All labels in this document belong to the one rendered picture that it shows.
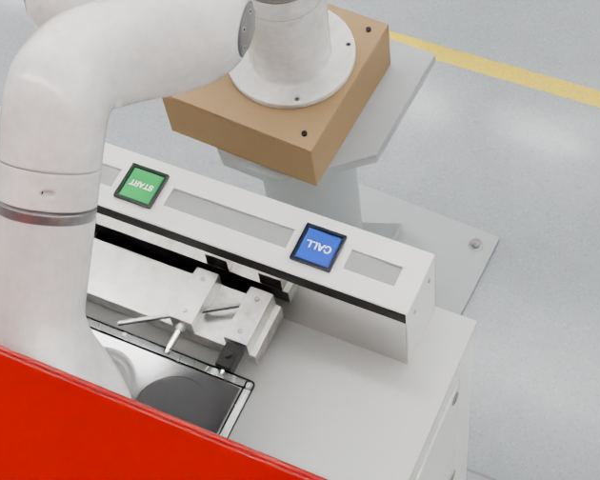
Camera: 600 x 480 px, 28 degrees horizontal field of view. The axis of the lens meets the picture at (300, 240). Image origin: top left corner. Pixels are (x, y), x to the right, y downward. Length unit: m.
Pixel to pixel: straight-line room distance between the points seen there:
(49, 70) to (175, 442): 0.56
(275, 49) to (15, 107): 0.71
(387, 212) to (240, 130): 0.99
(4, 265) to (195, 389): 0.53
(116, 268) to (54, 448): 1.16
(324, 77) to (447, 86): 1.18
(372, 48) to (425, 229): 0.93
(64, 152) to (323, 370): 0.68
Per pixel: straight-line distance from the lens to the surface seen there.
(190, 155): 2.83
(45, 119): 1.00
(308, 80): 1.73
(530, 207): 2.69
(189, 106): 1.75
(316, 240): 1.52
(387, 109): 1.82
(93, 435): 0.50
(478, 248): 2.61
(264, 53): 1.68
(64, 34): 1.02
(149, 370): 1.54
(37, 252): 1.03
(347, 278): 1.49
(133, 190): 1.61
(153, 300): 1.61
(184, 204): 1.59
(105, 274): 1.65
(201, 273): 1.58
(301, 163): 1.71
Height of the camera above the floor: 2.26
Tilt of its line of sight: 58 degrees down
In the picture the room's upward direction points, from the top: 11 degrees counter-clockwise
